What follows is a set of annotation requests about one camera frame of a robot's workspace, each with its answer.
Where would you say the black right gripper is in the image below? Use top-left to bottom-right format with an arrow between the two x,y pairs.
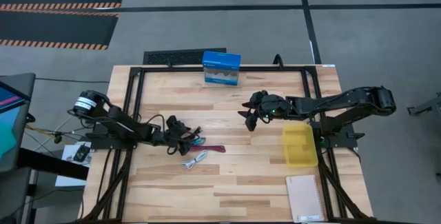
237,90 -> 294,132

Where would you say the yellow plastic bin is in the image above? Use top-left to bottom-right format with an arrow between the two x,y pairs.
282,123 -> 319,168

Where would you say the white USB-C cable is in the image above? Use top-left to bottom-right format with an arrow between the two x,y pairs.
182,150 -> 209,170

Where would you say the computer monitor with teal screen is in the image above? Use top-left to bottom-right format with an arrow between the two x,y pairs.
0,72 -> 37,174

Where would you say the white paper sheet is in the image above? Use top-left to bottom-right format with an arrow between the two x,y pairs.
54,141 -> 93,187

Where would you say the grey metal stand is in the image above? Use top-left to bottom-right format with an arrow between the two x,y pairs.
407,92 -> 441,117

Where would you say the small black device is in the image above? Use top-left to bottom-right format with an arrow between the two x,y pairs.
72,143 -> 92,163

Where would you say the blue DualShock controller box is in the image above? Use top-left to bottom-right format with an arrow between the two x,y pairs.
201,50 -> 242,86

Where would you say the red braided USB-C cable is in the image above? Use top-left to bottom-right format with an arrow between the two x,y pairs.
189,144 -> 227,154

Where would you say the black hazard-striped floor mat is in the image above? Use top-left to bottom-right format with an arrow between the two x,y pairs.
0,0 -> 127,51

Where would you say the black side desk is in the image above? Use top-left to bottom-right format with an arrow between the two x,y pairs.
16,147 -> 90,181

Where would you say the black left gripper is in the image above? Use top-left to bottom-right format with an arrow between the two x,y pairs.
161,114 -> 204,157

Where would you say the black aluminium table frame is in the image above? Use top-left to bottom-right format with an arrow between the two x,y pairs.
79,65 -> 372,224

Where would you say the black perforated floor mat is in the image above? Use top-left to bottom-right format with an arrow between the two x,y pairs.
143,48 -> 227,66

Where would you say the pink spiral notebook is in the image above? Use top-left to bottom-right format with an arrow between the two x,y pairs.
285,174 -> 326,223

